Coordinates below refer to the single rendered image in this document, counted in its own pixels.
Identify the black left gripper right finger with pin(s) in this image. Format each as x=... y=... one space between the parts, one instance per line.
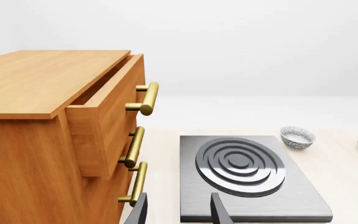
x=218 y=213

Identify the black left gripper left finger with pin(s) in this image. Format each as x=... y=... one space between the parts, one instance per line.
x=139 y=213

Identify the flat black stove plate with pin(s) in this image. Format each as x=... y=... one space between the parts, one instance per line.
x=244 y=177

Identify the patterned black and white bowl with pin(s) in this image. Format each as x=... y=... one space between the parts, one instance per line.
x=297 y=138

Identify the closed wooden drawer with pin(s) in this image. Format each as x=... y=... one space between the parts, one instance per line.
x=110 y=198
x=128 y=144

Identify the open wooden drawer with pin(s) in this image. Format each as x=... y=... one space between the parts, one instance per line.
x=104 y=121

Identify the wooden cabinet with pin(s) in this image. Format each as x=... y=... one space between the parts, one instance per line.
x=26 y=116

